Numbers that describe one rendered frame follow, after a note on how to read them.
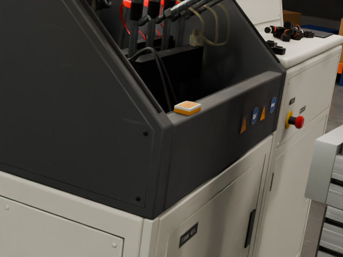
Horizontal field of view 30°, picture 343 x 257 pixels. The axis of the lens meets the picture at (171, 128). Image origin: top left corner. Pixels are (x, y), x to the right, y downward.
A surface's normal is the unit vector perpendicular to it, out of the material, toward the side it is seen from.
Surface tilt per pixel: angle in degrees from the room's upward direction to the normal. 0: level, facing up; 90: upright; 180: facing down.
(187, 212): 90
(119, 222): 90
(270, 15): 76
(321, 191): 90
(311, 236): 0
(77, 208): 90
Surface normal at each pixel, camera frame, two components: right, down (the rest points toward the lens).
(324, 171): -0.54, 0.18
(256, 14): 0.90, 0.00
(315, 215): 0.12, -0.95
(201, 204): 0.89, 0.23
